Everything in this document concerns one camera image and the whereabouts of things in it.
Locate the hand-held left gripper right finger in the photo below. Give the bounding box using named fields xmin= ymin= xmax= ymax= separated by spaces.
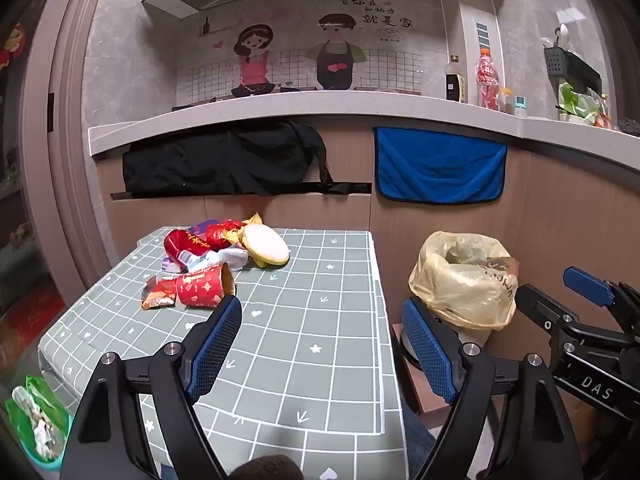
xmin=401 ymin=296 xmax=585 ymax=480

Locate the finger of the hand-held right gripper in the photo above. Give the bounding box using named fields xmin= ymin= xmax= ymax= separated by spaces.
xmin=515 ymin=283 xmax=636 ymax=356
xmin=563 ymin=266 xmax=640 ymax=333

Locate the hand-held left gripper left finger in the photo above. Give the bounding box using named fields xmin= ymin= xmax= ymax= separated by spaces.
xmin=60 ymin=294 xmax=244 ymax=480

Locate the red paper cup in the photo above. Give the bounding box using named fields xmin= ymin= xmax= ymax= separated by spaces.
xmin=176 ymin=263 xmax=236 ymax=308

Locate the yellow plastic bin bag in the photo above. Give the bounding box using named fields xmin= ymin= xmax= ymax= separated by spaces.
xmin=409 ymin=231 xmax=521 ymax=332

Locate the orange-red snack wrapper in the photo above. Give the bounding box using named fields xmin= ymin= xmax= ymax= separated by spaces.
xmin=141 ymin=276 xmax=179 ymax=311

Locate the cartoon print tissue pack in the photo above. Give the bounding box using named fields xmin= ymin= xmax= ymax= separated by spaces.
xmin=161 ymin=250 xmax=223 ymax=275

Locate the large red foil packet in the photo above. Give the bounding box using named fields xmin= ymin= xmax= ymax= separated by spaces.
xmin=164 ymin=228 xmax=211 ymax=266

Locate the red wrapper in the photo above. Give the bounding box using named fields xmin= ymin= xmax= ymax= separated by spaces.
xmin=206 ymin=221 xmax=246 ymax=252

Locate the round cream disc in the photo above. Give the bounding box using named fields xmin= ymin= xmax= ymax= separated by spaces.
xmin=241 ymin=224 xmax=291 ymax=267

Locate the yellow wrapper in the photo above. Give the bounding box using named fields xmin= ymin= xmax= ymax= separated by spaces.
xmin=222 ymin=212 xmax=264 ymax=250

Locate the brown wooden stool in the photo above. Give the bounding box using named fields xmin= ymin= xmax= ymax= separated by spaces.
xmin=392 ymin=322 xmax=501 ymax=414

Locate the beige wooden counter cabinet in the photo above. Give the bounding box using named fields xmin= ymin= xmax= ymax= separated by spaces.
xmin=95 ymin=120 xmax=640 ymax=411

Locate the person's blue trouser leg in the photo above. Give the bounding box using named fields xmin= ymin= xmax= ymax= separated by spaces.
xmin=399 ymin=400 xmax=451 ymax=480

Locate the dark brown fuzzy cloth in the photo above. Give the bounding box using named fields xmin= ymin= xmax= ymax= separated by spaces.
xmin=227 ymin=454 xmax=304 ymax=480

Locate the orange packet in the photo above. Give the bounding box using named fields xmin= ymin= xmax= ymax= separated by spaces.
xmin=595 ymin=95 xmax=614 ymax=130

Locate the blue towel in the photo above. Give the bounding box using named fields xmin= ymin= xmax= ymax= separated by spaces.
xmin=374 ymin=126 xmax=509 ymax=206

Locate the green vegetable bag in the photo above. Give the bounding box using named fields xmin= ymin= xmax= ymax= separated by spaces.
xmin=557 ymin=81 xmax=601 ymax=126

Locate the black fabric bag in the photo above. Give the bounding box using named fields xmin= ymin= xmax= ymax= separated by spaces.
xmin=122 ymin=120 xmax=373 ymax=199

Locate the green plastic bag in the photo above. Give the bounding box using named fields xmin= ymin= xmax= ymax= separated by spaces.
xmin=5 ymin=375 xmax=72 ymax=467

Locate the black utensil holder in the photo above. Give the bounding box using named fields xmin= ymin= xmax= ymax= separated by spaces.
xmin=544 ymin=46 xmax=569 ymax=75

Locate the red-filled plastic bottle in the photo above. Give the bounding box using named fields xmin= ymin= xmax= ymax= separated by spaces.
xmin=475 ymin=46 xmax=501 ymax=110

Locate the dark sauce bottle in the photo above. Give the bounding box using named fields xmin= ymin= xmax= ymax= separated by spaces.
xmin=445 ymin=55 xmax=469 ymax=105

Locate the black gas stove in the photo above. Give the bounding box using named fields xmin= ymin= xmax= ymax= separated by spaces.
xmin=171 ymin=95 xmax=219 ymax=113

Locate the white water heater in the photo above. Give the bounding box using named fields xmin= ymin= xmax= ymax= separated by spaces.
xmin=456 ymin=2 xmax=499 ymax=105

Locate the white speckled kitchen countertop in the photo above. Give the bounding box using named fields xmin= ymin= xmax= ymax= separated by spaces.
xmin=87 ymin=91 xmax=640 ymax=181

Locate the red hanging decoration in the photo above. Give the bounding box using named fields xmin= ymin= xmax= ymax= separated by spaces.
xmin=0 ymin=22 xmax=27 ymax=69

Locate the black wall rack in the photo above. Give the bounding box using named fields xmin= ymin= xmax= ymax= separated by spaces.
xmin=565 ymin=52 xmax=604 ymax=94

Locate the brown door frame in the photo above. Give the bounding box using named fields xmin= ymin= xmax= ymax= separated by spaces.
xmin=20 ymin=0 xmax=122 ymax=322

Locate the cartoon couple wall sticker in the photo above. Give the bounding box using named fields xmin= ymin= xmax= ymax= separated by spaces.
xmin=175 ymin=0 xmax=449 ymax=106

